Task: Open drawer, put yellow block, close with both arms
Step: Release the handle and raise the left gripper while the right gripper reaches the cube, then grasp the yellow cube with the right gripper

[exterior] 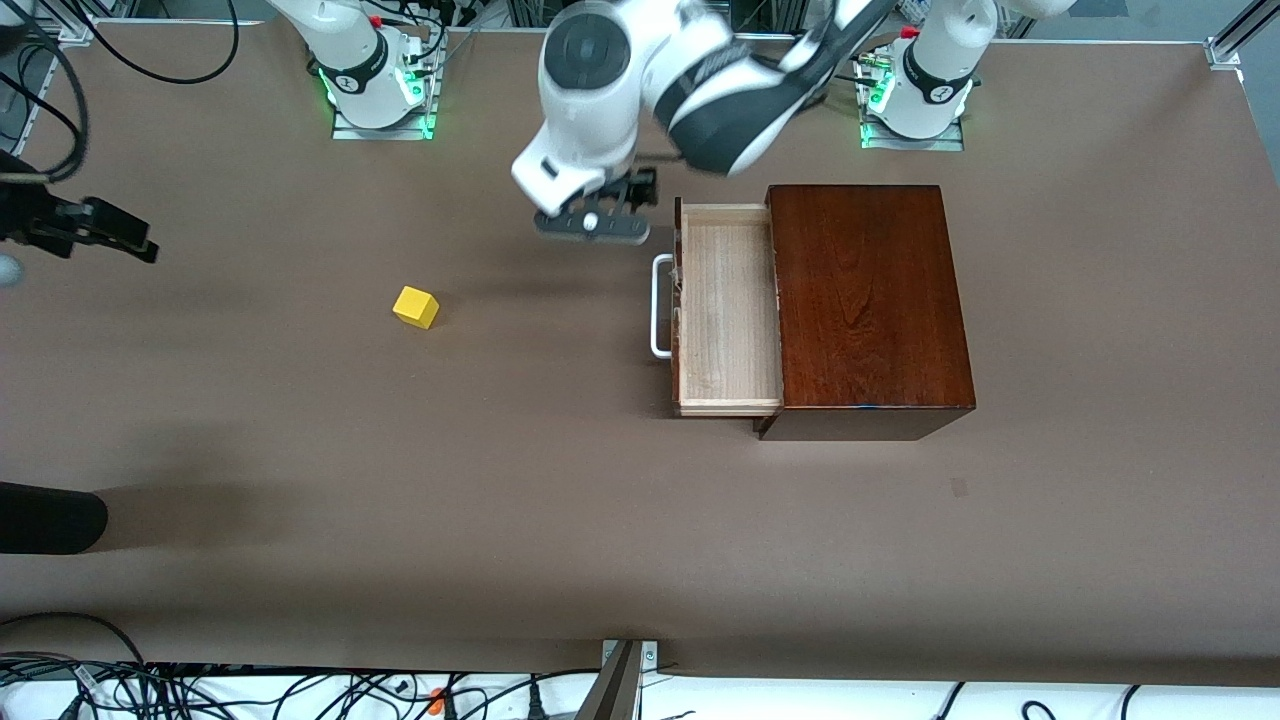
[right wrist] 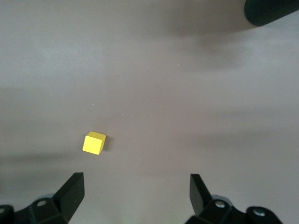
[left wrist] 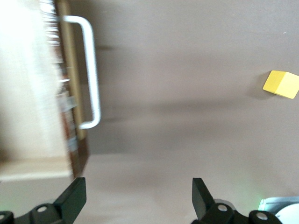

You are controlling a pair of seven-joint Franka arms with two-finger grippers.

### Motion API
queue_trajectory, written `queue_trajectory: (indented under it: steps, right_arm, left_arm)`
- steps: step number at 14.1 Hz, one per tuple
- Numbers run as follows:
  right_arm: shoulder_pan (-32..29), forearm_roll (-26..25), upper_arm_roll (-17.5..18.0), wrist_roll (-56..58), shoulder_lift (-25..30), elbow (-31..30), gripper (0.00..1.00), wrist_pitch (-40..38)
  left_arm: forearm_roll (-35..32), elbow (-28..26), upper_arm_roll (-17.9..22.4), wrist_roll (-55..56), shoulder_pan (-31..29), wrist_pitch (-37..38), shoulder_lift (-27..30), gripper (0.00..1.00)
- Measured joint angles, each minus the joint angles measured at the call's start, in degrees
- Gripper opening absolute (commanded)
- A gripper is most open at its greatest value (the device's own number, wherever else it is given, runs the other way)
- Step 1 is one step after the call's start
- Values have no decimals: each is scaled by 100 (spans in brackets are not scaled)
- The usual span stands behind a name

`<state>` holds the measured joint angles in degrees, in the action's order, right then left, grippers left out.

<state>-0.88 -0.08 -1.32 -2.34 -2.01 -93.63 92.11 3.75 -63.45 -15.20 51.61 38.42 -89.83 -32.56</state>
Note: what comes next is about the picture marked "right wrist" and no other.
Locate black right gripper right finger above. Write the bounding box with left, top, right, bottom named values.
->
left=184, top=174, right=283, bottom=224

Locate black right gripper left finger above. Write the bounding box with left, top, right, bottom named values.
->
left=0, top=172, right=85, bottom=224

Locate yellow wooden block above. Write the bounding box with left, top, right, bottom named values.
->
left=82, top=131, right=107, bottom=155

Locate black ribbed cylinder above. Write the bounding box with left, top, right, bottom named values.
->
left=244, top=0, right=299, bottom=27

